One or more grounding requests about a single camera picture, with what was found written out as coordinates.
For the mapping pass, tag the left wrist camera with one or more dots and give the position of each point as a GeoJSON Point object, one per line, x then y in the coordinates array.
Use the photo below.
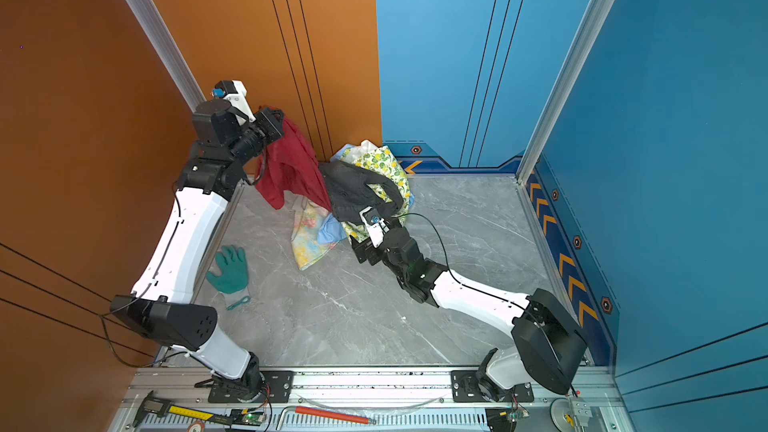
{"type": "Point", "coordinates": [235, 92]}

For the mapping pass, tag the light blue cloth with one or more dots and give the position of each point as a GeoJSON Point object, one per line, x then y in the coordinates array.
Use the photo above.
{"type": "Point", "coordinates": [331, 231]}

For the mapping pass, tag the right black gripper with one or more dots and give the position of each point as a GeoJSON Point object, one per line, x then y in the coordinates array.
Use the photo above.
{"type": "Point", "coordinates": [365, 248]}

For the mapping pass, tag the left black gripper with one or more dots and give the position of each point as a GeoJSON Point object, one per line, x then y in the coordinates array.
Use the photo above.
{"type": "Point", "coordinates": [273, 131]}

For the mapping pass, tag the pastel floral cloth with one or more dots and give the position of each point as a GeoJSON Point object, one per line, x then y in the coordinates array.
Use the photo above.
{"type": "Point", "coordinates": [308, 217]}

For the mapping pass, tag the small circuit board right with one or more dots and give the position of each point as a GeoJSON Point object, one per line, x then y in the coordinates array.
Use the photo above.
{"type": "Point", "coordinates": [515, 415]}

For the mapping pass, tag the digital caliper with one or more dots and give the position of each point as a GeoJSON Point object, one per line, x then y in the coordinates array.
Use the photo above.
{"type": "Point", "coordinates": [151, 404]}

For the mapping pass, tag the round metal disc fixture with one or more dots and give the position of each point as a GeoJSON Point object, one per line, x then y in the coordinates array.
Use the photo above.
{"type": "Point", "coordinates": [570, 414]}

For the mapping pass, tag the red handled tool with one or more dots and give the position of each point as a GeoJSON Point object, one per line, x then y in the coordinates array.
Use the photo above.
{"type": "Point", "coordinates": [334, 415]}

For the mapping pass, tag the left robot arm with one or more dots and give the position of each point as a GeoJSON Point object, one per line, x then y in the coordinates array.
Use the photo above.
{"type": "Point", "coordinates": [161, 305]}

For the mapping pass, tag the dark grey jeans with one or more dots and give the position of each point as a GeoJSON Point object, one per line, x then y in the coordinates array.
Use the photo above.
{"type": "Point", "coordinates": [352, 189]}

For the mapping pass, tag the lemon print cloth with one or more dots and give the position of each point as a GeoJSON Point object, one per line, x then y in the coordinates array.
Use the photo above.
{"type": "Point", "coordinates": [383, 162]}

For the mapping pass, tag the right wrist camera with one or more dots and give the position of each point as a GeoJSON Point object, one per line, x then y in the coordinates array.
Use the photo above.
{"type": "Point", "coordinates": [375, 225]}

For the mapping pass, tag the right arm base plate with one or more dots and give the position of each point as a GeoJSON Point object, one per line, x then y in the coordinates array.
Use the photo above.
{"type": "Point", "coordinates": [467, 387]}

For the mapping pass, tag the dark red cloth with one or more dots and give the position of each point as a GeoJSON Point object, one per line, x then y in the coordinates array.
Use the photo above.
{"type": "Point", "coordinates": [292, 165]}

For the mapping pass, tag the green circuit board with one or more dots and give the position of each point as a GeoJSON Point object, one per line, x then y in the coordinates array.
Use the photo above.
{"type": "Point", "coordinates": [248, 417]}

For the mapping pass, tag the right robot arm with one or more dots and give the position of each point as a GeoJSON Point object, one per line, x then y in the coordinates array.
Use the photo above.
{"type": "Point", "coordinates": [549, 344]}

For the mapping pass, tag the green work glove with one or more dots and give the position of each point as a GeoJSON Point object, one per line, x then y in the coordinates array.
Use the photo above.
{"type": "Point", "coordinates": [232, 279]}

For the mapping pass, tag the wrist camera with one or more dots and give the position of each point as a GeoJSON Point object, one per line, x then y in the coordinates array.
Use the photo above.
{"type": "Point", "coordinates": [235, 92]}
{"type": "Point", "coordinates": [375, 225]}

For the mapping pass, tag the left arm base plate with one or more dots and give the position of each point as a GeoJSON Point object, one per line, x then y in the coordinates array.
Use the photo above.
{"type": "Point", "coordinates": [273, 386]}

